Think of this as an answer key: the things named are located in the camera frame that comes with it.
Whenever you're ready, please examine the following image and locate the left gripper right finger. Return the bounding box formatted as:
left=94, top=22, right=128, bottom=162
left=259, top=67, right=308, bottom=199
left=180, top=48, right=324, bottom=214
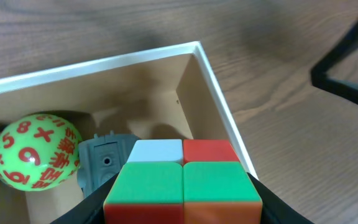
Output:
left=247, top=173, right=313, bottom=224

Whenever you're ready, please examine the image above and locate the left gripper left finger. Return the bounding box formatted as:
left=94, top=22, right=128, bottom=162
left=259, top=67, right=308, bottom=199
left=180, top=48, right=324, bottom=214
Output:
left=51, top=174, right=119, bottom=224

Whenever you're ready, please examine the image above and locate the yellow grey toy truck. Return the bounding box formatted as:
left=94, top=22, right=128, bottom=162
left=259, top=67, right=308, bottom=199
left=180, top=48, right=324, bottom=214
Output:
left=77, top=131, right=139, bottom=197

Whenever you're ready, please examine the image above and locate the green ball with red numbers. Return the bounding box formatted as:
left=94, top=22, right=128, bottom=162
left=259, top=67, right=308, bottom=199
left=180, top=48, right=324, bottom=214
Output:
left=0, top=114, right=82, bottom=192

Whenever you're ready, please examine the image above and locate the multicoloured puzzle cube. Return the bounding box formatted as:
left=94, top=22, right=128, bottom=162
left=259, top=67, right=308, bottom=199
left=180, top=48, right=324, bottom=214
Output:
left=103, top=139, right=263, bottom=224

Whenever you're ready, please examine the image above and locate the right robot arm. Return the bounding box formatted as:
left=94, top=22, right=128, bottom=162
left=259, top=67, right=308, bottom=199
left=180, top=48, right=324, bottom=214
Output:
left=310, top=21, right=358, bottom=105

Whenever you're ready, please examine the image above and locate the white cardboard box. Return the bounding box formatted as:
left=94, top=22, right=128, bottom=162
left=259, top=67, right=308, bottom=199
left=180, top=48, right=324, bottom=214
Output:
left=0, top=42, right=254, bottom=223

